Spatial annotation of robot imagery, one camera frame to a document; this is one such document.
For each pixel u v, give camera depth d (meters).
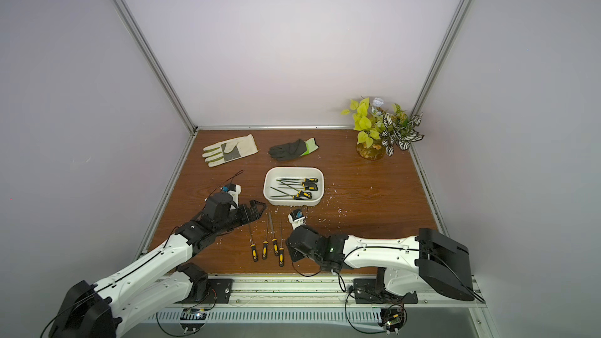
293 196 0.95
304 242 0.57
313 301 0.73
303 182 0.97
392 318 0.70
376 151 1.05
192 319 0.72
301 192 0.95
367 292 0.73
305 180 1.00
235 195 0.76
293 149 1.10
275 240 0.83
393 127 0.88
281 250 0.81
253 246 0.83
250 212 0.74
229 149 1.11
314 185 0.97
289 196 0.95
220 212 0.64
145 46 0.88
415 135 0.85
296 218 0.70
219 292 0.73
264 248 0.81
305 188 0.97
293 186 0.98
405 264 0.44
